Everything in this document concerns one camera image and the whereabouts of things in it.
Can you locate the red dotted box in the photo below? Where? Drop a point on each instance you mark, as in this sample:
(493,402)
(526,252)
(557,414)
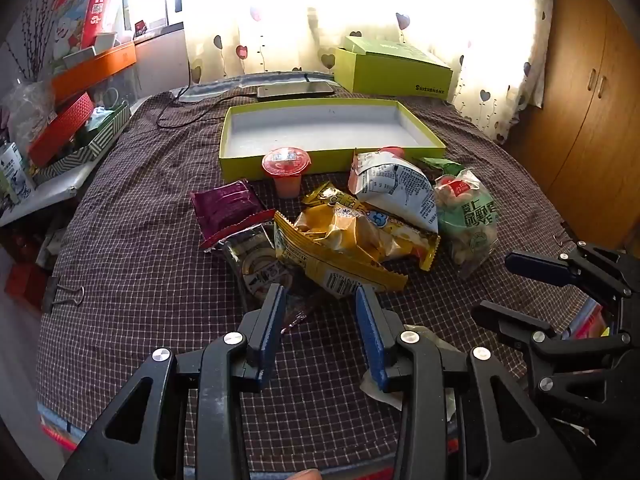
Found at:
(60,130)

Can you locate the small green snack packet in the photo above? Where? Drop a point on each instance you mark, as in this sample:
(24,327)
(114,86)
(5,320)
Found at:
(440,166)

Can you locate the white and orange snack packet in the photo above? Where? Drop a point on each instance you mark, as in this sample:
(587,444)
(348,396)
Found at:
(395,190)

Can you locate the pink jelly cup red lid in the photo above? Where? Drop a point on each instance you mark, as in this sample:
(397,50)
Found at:
(392,152)
(286,170)

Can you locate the clear zip bag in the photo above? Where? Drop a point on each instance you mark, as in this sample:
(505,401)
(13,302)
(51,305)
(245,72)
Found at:
(592,322)

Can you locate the person's left hand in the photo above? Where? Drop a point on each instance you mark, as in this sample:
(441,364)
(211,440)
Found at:
(306,475)

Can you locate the white board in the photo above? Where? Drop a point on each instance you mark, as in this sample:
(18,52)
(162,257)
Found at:
(45,195)

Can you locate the shallow green cardboard tray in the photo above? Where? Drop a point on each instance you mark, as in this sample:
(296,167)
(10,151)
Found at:
(325,125)

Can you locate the wooden wardrobe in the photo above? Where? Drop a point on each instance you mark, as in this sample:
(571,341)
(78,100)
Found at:
(590,135)

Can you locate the long yellow snack bar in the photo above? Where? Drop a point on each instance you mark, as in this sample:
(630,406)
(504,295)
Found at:
(325,194)

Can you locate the purple snack packet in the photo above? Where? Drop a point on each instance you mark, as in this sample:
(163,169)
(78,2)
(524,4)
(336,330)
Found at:
(225,205)

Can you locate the white open box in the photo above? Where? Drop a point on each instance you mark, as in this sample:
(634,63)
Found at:
(100,40)

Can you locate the white labelled bottle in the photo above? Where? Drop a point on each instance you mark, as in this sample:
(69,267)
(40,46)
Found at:
(12,175)

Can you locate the clear plastic bag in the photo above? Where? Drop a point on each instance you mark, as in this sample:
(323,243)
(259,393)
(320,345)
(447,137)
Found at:
(25,105)

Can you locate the clear nut bag green label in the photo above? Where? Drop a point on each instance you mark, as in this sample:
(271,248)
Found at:
(465,220)

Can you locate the yellow-green box lid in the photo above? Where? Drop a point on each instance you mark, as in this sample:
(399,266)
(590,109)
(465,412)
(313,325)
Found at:
(380,79)

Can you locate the clear packet with red edge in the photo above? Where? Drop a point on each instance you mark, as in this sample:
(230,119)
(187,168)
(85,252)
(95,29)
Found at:
(255,260)

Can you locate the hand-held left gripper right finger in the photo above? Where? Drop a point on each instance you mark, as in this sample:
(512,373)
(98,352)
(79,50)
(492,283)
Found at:
(370,330)

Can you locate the black binder clip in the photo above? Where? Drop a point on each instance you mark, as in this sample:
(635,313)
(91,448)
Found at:
(52,295)

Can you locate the small red card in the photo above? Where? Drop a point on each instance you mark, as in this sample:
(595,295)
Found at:
(140,25)

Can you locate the green inner box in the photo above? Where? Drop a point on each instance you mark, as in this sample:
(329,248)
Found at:
(385,50)

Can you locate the green striped box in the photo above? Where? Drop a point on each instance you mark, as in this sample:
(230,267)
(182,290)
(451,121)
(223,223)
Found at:
(95,152)

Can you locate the white paper scrap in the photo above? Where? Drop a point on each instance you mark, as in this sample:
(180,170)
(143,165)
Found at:
(385,397)

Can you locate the yellow crimped snack packet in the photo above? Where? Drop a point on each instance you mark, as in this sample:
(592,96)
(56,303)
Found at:
(320,272)

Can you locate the clear storage bin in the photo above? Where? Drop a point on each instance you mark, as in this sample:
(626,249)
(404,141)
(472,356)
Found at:
(120,85)

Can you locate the heart print curtain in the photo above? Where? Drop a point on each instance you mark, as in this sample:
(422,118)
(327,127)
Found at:
(500,60)

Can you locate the yellow chips packet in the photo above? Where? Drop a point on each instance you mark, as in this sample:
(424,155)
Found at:
(345,230)

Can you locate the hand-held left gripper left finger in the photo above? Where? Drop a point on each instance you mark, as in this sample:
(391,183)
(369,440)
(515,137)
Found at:
(272,320)

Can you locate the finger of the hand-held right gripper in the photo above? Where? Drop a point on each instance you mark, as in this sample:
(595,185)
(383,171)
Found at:
(505,320)
(537,267)

